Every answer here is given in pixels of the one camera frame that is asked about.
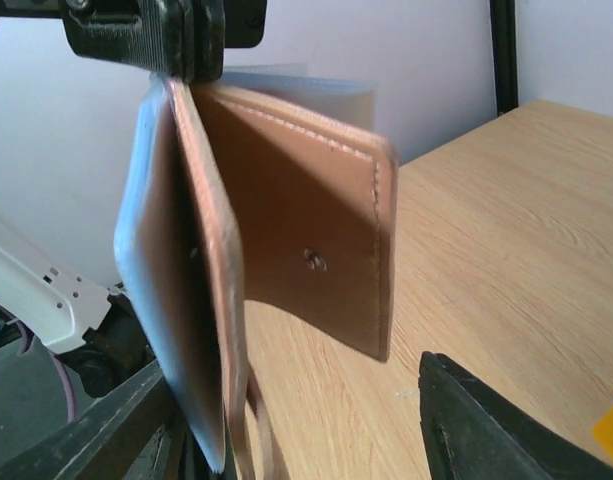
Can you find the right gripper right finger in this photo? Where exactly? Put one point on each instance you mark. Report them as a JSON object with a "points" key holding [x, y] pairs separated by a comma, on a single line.
{"points": [[470, 431]]}

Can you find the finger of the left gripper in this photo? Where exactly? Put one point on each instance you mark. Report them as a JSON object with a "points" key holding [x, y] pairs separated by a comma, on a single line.
{"points": [[152, 35], [218, 25]]}

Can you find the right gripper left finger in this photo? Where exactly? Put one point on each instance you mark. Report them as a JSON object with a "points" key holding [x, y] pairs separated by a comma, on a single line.
{"points": [[107, 439]]}

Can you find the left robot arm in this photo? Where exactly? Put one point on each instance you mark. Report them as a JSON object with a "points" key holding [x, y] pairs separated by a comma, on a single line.
{"points": [[84, 326]]}

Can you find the left black frame post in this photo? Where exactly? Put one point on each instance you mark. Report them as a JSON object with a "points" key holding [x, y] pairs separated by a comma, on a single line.
{"points": [[503, 39]]}

